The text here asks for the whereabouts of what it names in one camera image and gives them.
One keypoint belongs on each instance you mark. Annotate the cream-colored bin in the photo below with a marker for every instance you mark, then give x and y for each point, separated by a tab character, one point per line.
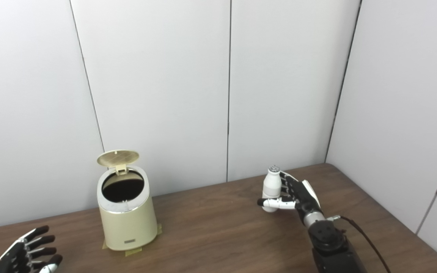
127	225

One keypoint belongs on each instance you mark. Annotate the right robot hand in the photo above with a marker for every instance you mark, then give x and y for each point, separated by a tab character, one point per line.
304	197

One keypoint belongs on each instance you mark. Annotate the cream round bin lid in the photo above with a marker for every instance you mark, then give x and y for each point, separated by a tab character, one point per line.
118	157

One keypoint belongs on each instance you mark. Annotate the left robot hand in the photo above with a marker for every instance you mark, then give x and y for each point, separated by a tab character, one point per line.
17	259

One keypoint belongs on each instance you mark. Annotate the small white plastic bottle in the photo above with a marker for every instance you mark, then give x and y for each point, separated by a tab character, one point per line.
271	185

